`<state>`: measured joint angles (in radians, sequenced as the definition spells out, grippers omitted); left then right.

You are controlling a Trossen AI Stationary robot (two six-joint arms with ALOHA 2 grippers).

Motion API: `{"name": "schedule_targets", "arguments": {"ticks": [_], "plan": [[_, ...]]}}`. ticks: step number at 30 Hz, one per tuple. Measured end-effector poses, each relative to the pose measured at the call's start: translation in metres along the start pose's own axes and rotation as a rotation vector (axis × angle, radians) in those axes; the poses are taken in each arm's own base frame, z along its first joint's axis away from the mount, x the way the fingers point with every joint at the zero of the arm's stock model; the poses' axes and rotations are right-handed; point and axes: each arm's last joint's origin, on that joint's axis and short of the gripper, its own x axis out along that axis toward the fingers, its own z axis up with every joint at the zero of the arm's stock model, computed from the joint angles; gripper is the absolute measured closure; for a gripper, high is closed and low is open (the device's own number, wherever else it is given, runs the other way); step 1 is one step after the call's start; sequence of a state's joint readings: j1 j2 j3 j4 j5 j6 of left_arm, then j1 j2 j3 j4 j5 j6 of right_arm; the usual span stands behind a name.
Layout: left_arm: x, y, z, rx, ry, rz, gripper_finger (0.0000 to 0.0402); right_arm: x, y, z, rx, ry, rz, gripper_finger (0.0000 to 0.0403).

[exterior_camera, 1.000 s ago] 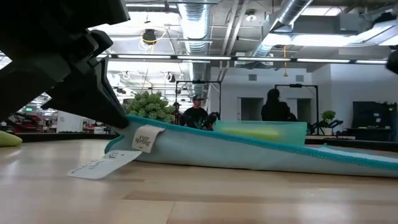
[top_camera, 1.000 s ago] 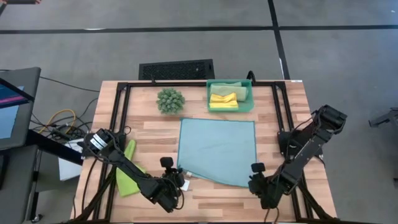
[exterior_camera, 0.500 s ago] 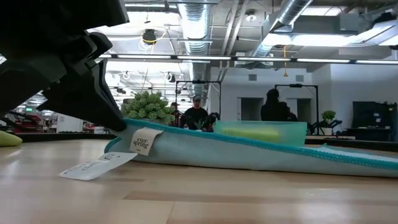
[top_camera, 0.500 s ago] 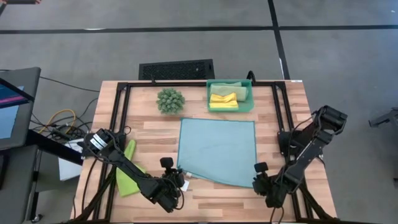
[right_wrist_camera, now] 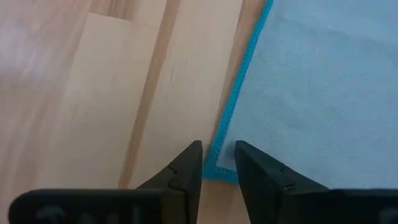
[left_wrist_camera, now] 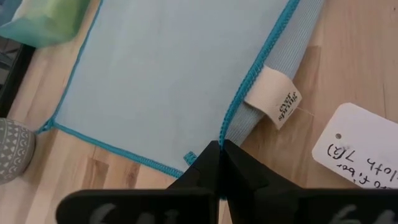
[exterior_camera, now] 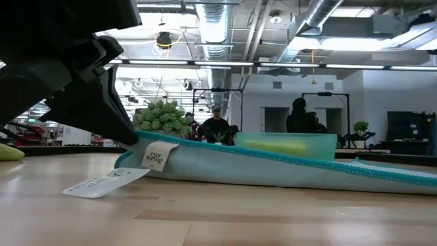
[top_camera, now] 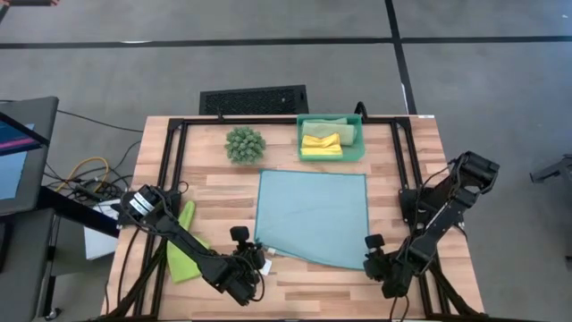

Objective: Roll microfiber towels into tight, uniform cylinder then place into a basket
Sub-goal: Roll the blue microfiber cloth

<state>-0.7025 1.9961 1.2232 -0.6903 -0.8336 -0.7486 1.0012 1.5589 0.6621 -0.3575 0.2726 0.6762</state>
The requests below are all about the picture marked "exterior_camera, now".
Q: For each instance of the dark cabinet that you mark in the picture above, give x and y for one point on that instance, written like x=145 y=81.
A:
x=409 y=131

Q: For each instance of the white paper hang tag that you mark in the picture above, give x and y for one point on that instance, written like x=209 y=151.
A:
x=102 y=182

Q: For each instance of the person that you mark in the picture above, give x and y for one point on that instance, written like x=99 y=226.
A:
x=215 y=128
x=299 y=118
x=321 y=127

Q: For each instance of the overhead light bar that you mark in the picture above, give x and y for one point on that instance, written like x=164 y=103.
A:
x=290 y=64

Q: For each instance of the yellow hanging fixture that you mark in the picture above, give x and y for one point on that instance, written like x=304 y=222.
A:
x=313 y=81

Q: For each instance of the black background frame stand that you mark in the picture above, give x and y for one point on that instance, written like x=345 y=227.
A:
x=324 y=93
x=218 y=89

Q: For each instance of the black ceiling-mounted camera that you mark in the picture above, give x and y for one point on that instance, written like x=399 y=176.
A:
x=164 y=39

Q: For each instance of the potted artificial green plant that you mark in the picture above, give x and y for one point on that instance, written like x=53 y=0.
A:
x=162 y=118

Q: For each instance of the lime green microfiber towel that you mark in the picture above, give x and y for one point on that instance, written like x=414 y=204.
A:
x=8 y=153

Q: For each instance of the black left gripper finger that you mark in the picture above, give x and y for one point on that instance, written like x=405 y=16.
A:
x=95 y=106

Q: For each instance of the teal plastic basket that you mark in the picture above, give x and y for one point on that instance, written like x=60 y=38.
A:
x=321 y=145

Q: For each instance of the black background robot arm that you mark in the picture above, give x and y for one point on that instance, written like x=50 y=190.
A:
x=355 y=138

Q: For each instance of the cream sewn towel label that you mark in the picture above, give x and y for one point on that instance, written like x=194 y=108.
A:
x=157 y=155

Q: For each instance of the silver ventilation duct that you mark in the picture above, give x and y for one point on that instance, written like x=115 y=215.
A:
x=321 y=10
x=215 y=30

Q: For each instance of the black aluminium table frame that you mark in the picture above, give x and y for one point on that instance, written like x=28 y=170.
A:
x=68 y=150

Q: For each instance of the white pillar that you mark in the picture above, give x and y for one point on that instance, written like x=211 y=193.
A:
x=76 y=136

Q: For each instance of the light blue microfiber towel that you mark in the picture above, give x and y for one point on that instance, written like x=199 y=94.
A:
x=256 y=167

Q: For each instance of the small background potted plant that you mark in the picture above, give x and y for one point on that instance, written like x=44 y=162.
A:
x=360 y=131

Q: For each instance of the red background equipment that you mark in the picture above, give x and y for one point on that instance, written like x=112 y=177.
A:
x=30 y=135

